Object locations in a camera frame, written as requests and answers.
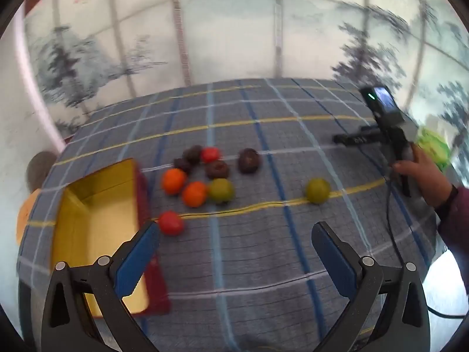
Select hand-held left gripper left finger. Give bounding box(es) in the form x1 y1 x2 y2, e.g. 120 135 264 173
42 221 162 352

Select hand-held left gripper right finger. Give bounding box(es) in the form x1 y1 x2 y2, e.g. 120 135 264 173
311 222 431 352

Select black cable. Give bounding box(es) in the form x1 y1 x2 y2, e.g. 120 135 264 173
359 142 468 318

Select grey round object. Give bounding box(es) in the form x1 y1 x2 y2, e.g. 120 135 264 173
26 150 57 192

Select red tomato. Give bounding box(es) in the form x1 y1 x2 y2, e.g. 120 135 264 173
158 211 185 236
201 147 221 164

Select small dark purple fruit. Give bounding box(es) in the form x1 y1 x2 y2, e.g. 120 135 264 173
172 158 193 175

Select red box with yellow inside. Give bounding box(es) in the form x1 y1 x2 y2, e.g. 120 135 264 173
50 158 172 319

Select orange object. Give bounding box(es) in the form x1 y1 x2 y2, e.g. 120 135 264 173
16 190 40 247

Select person's right hand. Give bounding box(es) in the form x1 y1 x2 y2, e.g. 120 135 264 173
393 144 454 210

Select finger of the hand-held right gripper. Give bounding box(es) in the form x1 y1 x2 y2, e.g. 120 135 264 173
333 126 385 148

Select orange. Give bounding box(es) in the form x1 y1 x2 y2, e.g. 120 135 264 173
182 181 209 208
162 168 188 196

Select plaid grey tablecloth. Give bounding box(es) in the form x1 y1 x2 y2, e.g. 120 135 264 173
16 77 446 352

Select person's right forearm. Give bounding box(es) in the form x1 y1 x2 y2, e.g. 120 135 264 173
435 185 469 265

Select landscape painted folding screen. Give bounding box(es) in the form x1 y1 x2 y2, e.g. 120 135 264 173
24 0 469 184

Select green and white packet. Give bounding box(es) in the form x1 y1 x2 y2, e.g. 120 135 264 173
418 126 452 172

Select green fruit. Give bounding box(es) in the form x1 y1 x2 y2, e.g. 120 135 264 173
305 178 332 204
208 178 235 204

